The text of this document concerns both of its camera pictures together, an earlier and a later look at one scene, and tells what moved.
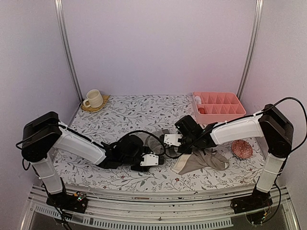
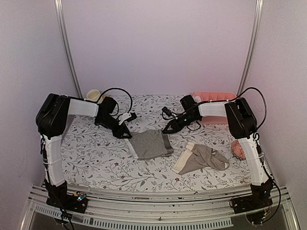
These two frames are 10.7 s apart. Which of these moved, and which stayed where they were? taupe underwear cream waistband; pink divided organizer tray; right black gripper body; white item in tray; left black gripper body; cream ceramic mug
Moved: left black gripper body; right black gripper body
Stayed: taupe underwear cream waistband; pink divided organizer tray; white item in tray; cream ceramic mug
